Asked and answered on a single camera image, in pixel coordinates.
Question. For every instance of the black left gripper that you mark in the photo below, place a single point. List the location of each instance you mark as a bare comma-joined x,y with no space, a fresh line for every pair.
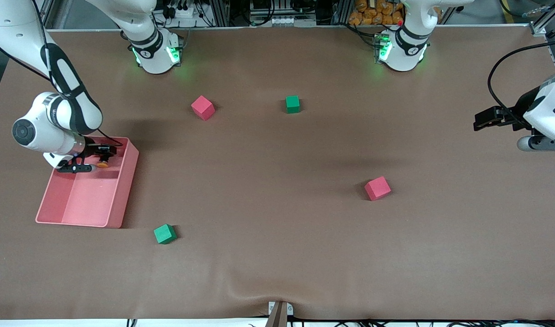
515,111

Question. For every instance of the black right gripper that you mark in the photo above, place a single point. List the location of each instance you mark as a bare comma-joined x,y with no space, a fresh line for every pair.
92,150

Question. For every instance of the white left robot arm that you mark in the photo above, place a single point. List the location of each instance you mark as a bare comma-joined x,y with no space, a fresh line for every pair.
409,45

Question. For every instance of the pink plastic bin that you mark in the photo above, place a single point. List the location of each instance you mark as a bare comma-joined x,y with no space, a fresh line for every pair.
91,195

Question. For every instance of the green foam cube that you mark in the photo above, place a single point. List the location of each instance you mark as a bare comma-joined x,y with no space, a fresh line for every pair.
164,234
292,104

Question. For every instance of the pink foam cube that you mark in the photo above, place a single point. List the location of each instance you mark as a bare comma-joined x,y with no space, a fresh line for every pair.
202,107
377,188

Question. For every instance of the white power strip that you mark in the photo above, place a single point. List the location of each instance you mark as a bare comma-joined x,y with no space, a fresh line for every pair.
182,12

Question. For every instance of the bag of orange snacks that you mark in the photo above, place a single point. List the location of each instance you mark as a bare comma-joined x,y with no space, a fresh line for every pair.
372,16

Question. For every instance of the brown table mat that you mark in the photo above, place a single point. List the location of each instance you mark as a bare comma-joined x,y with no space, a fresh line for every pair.
277,254

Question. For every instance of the white terminal block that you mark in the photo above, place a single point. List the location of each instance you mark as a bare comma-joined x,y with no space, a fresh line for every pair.
284,21

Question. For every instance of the brown pointed bar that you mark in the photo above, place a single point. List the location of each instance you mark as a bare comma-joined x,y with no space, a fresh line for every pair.
277,318

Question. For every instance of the aluminium frame profile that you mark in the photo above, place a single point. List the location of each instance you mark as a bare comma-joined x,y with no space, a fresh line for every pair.
55,18
538,30
220,11

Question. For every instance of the small metal bracket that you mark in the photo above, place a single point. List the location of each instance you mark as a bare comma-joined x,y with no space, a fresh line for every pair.
290,309

